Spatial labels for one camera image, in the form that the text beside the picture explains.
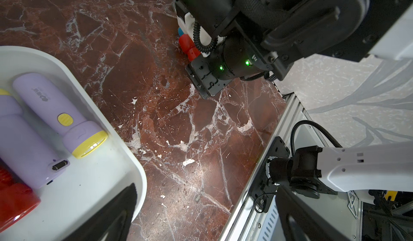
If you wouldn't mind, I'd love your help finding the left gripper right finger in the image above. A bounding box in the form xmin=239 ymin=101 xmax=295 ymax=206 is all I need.
xmin=275 ymin=186 xmax=348 ymax=241

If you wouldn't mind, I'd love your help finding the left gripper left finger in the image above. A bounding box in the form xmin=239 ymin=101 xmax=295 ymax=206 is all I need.
xmin=65 ymin=184 xmax=138 ymax=241

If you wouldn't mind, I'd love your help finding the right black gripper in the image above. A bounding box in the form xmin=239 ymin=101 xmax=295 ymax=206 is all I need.
xmin=186 ymin=37 xmax=284 ymax=99

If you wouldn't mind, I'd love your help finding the white plastic storage tray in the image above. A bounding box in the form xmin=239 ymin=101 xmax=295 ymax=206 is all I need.
xmin=1 ymin=46 xmax=147 ymax=241

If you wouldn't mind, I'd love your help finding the red flashlight with white label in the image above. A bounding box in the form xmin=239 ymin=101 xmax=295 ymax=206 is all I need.
xmin=179 ymin=34 xmax=201 ymax=61

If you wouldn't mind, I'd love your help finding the purple flashlight yellow rim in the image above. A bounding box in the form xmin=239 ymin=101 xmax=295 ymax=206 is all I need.
xmin=12 ymin=73 xmax=108 ymax=159

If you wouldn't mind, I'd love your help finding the red ribbed flashlight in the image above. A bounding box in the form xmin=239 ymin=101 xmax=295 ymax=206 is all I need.
xmin=1 ymin=167 xmax=41 ymax=232

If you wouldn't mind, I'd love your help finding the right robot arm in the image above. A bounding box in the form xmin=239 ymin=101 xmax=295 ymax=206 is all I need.
xmin=175 ymin=0 xmax=413 ymax=199

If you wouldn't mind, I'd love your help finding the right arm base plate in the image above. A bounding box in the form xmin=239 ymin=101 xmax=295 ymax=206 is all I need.
xmin=248 ymin=136 xmax=290 ymax=213

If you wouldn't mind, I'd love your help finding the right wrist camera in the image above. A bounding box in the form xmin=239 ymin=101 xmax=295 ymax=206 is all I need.
xmin=178 ymin=0 xmax=239 ymax=53

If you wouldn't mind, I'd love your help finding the aluminium front rail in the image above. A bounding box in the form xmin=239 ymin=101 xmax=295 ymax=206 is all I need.
xmin=219 ymin=93 xmax=363 ymax=241

